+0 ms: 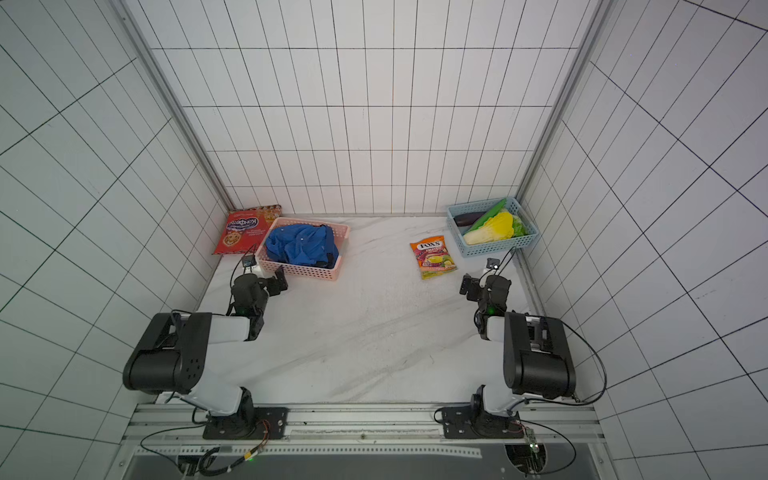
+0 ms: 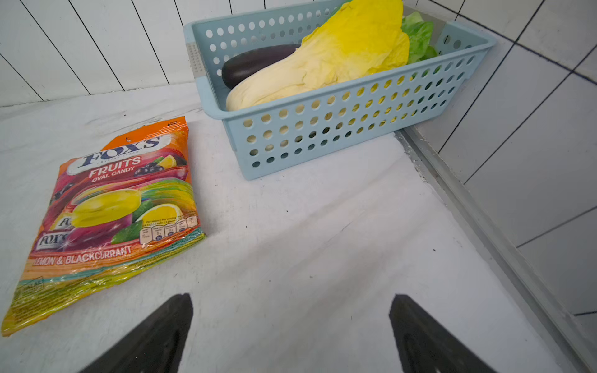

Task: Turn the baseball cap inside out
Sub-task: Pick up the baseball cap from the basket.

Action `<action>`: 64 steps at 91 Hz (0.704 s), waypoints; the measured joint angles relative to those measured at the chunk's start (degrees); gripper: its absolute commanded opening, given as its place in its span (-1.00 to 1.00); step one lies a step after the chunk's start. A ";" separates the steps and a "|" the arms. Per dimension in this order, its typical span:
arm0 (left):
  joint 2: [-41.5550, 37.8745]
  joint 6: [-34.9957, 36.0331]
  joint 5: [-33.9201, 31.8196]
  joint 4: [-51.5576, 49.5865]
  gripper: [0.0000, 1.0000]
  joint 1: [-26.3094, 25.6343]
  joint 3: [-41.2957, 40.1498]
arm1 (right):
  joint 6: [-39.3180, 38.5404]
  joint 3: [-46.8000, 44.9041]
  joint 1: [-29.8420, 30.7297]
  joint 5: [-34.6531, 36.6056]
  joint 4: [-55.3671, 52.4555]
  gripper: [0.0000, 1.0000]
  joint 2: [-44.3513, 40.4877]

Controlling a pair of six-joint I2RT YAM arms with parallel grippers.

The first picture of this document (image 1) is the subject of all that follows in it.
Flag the yellow toy cabbage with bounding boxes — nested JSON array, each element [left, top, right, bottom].
[[463, 211, 527, 245]]

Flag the purple toy eggplant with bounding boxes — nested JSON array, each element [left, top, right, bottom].
[[454, 212, 485, 228]]

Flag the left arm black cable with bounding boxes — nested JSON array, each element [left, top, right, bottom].
[[139, 407, 271, 478]]

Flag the red cookie snack bag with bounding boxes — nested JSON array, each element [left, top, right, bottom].
[[214, 205, 282, 255]]

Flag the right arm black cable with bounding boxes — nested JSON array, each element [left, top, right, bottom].
[[515, 320, 608, 475]]

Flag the aluminium mounting rail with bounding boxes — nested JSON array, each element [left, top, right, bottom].
[[119, 403, 605, 460]]

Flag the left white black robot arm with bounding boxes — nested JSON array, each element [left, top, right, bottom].
[[123, 268, 288, 440]]

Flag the light blue plastic basket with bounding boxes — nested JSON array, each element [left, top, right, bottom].
[[447, 197, 539, 258]]

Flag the orange Fox's candy bag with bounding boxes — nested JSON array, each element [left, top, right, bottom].
[[410, 236, 457, 280]]

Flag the pink plastic basket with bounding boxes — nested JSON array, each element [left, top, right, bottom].
[[256, 217, 351, 281]]

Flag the green toy cucumber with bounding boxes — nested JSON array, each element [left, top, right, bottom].
[[469, 199, 506, 232]]

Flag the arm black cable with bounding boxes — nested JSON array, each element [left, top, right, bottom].
[[515, 320, 608, 475], [139, 407, 271, 478]]

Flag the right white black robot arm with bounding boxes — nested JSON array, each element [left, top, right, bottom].
[[434, 274, 577, 439]]

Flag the blue baseball cap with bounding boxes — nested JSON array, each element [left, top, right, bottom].
[[264, 224, 339, 269]]

